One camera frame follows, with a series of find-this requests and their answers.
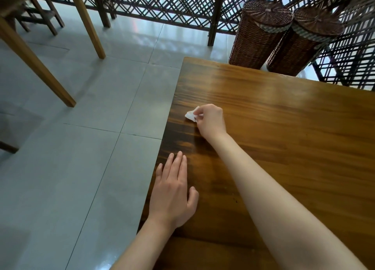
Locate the dark wooden lattice screen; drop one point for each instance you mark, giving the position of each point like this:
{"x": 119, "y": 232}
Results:
{"x": 345, "y": 64}
{"x": 215, "y": 23}

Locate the person's right forearm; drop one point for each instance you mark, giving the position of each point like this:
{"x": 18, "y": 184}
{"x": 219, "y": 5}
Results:
{"x": 281, "y": 208}

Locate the light wooden table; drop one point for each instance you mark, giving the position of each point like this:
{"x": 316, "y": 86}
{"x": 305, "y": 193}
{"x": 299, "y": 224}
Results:
{"x": 38, "y": 64}

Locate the brown wicker lidded basket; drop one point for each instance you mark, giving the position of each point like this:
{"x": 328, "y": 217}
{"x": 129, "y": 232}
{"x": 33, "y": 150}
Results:
{"x": 301, "y": 47}
{"x": 257, "y": 38}

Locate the dark wooden table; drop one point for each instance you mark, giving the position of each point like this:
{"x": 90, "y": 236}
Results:
{"x": 278, "y": 132}

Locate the person's right hand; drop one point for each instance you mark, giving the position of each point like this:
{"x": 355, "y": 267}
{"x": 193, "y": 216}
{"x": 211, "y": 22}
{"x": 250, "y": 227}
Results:
{"x": 212, "y": 121}

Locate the white napkin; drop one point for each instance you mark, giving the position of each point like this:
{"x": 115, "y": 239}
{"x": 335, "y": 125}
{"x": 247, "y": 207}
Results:
{"x": 190, "y": 115}

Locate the person's left hand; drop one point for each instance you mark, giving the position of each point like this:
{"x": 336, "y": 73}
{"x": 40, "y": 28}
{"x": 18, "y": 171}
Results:
{"x": 170, "y": 199}

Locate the dark wooden stool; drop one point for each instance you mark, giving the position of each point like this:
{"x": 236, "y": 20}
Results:
{"x": 8, "y": 147}
{"x": 41, "y": 16}

